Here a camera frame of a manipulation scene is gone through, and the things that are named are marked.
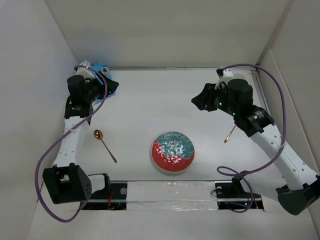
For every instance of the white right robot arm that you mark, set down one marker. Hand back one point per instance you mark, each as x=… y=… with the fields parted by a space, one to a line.
x=285 y=178

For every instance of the pale yellow mug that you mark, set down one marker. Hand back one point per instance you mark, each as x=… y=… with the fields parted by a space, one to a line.
x=241 y=76

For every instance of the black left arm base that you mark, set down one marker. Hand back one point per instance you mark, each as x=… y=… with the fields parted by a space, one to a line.
x=107 y=195

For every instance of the copper spoon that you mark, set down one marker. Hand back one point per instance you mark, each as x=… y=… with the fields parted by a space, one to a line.
x=99 y=136

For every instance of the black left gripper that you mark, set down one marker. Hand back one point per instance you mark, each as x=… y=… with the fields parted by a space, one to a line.
x=89 y=80

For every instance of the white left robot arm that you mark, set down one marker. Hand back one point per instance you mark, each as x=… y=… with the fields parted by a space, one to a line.
x=116 y=144

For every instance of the copper fork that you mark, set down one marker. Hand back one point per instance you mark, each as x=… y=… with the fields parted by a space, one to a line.
x=229 y=135

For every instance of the blue space print cloth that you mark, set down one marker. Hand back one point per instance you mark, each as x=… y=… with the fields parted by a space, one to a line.
x=103 y=69

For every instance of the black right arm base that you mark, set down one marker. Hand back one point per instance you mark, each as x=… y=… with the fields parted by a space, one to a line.
x=230 y=195

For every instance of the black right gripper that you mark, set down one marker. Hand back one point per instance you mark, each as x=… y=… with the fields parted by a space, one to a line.
x=205 y=97

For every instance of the red and teal plate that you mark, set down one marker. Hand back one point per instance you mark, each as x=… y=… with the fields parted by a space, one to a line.
x=172 y=152

